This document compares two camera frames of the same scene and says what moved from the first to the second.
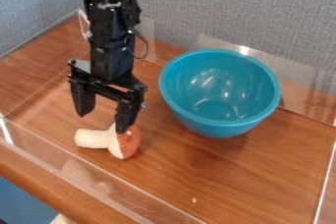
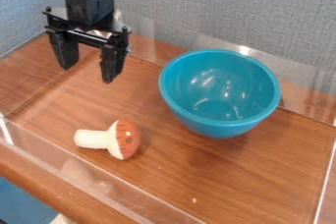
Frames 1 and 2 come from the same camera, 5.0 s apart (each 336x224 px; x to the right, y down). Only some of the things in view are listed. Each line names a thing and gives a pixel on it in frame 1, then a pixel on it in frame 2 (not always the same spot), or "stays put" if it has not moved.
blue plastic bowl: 221,91 stays put
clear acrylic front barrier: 88,177 stays put
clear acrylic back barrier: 298,48 stays put
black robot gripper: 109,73 -> 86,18
